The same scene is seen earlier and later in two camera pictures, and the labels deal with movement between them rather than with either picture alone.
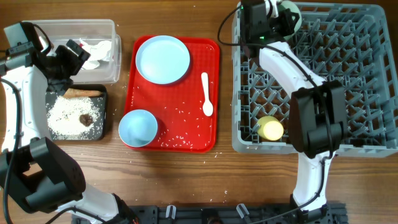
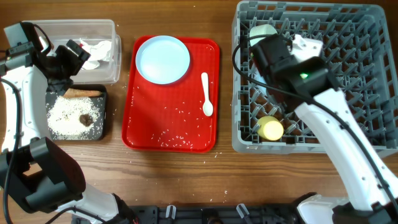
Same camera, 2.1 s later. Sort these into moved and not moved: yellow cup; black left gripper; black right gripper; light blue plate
Moved: black right gripper
Not moved: black left gripper; light blue plate; yellow cup
